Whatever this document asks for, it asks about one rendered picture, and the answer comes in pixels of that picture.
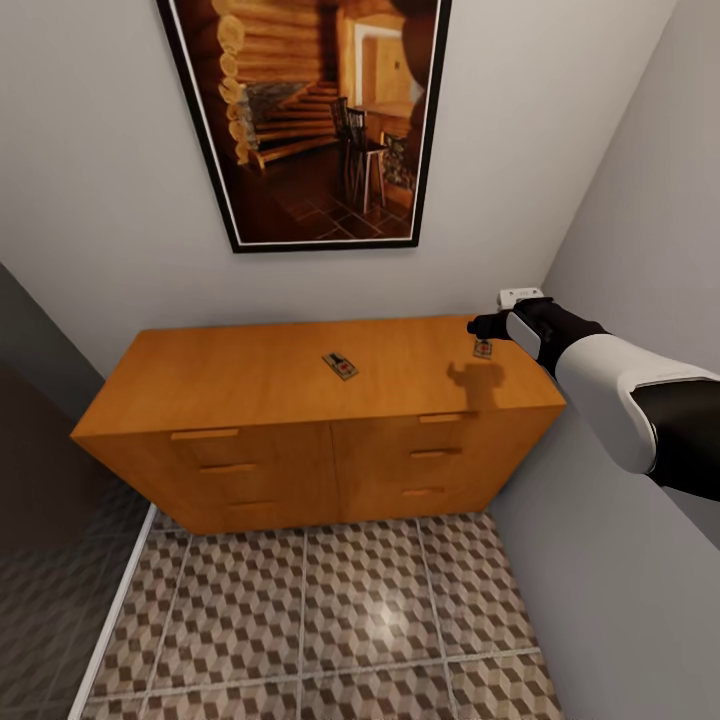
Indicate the cabinet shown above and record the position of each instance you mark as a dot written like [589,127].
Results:
[231,429]

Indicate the door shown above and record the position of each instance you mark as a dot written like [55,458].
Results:
[68,522]

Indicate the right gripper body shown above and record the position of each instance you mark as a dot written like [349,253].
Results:
[489,326]

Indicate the picture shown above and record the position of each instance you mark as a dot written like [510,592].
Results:
[316,118]

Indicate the shower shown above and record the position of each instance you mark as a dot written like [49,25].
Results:
[93,666]

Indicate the mousetrap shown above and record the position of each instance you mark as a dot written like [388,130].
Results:
[483,348]
[340,365]

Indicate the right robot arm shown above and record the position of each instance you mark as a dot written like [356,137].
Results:
[653,415]

